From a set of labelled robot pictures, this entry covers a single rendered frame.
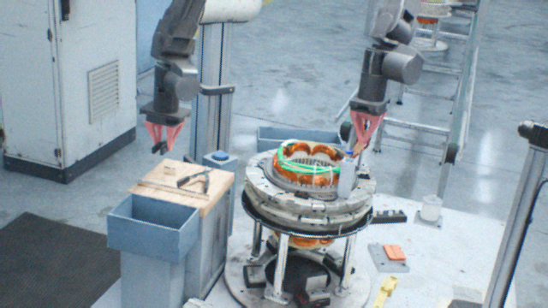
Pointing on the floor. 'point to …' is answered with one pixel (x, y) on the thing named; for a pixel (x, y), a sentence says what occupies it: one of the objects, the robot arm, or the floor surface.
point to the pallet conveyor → (458, 130)
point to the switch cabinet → (66, 84)
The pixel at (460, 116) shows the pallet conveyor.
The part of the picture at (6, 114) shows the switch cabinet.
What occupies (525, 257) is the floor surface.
